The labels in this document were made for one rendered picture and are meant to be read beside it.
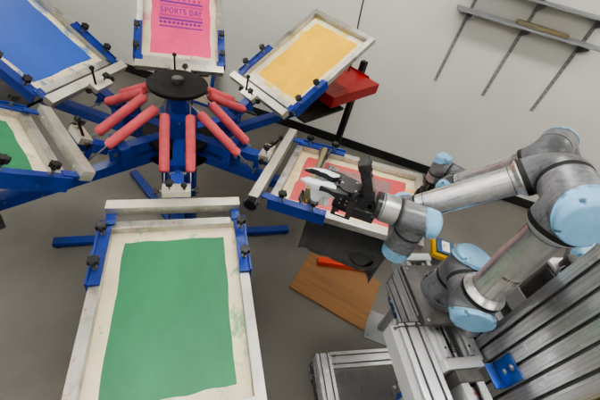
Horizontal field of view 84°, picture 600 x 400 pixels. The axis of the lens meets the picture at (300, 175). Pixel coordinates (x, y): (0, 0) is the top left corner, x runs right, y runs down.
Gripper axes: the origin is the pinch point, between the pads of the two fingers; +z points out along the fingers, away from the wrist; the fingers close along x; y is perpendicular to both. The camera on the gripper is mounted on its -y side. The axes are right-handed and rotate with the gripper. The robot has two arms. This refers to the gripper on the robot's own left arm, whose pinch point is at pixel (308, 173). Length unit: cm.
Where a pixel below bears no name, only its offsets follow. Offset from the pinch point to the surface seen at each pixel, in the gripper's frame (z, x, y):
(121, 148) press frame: 98, 54, 56
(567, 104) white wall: -194, 282, 7
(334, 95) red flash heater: 11, 176, 34
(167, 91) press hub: 85, 73, 26
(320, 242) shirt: -13, 69, 82
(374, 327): -71, 88, 156
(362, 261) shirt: -39, 70, 85
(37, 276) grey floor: 151, 37, 164
